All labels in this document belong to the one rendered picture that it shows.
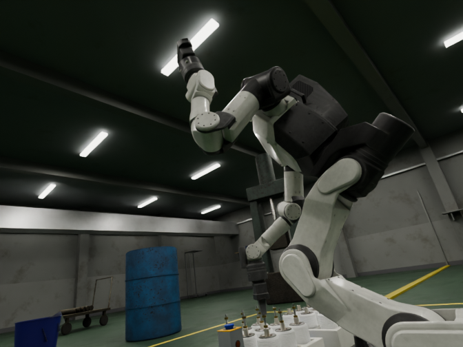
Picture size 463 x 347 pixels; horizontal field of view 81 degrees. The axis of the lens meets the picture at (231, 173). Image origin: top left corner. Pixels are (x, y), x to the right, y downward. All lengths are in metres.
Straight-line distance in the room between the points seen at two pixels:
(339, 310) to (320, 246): 0.19
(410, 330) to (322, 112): 0.67
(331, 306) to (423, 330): 0.23
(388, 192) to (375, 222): 1.12
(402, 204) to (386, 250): 1.64
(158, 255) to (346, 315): 2.94
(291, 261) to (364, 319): 0.25
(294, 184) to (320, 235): 0.41
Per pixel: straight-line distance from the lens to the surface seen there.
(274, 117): 1.02
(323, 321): 1.74
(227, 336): 1.20
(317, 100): 1.07
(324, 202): 0.92
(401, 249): 10.66
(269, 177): 5.59
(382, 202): 10.83
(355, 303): 0.93
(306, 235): 0.97
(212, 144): 0.85
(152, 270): 3.62
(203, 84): 0.99
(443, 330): 0.84
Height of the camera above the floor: 0.49
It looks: 21 degrees up
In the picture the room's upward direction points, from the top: 8 degrees counter-clockwise
